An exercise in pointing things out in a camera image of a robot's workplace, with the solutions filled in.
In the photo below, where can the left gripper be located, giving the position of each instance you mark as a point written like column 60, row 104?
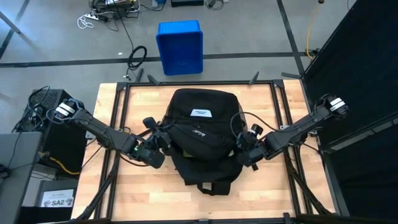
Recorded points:
column 159, row 140

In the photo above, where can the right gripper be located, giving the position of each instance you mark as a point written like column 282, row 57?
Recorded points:
column 247, row 140

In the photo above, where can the black backpack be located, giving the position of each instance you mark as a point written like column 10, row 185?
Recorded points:
column 202, row 140

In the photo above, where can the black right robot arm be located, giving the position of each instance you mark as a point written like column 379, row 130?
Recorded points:
column 295, row 127

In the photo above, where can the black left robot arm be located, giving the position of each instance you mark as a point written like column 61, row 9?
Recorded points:
column 99, row 130

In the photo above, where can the blue plastic bin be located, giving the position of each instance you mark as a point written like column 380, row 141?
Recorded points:
column 180, row 46

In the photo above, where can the black computer tower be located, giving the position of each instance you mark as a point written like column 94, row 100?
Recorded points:
column 62, row 146

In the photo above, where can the black box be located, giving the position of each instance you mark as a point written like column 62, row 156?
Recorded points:
column 56, row 184

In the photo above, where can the white SA2 label sheet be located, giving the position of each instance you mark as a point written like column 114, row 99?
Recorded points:
column 57, row 199

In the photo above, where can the dark fabric partition screen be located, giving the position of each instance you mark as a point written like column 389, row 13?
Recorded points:
column 357, row 62

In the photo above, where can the grey metal crossbar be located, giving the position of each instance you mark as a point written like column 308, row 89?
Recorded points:
column 385, row 124

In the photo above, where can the black flat device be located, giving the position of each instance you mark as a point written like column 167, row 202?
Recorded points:
column 186, row 2

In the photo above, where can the white power strip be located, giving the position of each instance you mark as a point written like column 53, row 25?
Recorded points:
column 92, row 16

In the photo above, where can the grey metal bar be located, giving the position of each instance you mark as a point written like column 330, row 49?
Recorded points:
column 11, row 23

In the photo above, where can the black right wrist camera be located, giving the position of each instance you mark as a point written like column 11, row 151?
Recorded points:
column 257, row 128

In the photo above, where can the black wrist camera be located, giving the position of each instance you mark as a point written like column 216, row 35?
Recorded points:
column 149, row 122
column 257, row 128

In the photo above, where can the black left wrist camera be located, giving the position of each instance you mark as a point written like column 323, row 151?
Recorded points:
column 149, row 122

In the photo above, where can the black metal table frame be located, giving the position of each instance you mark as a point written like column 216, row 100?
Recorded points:
column 199, row 83

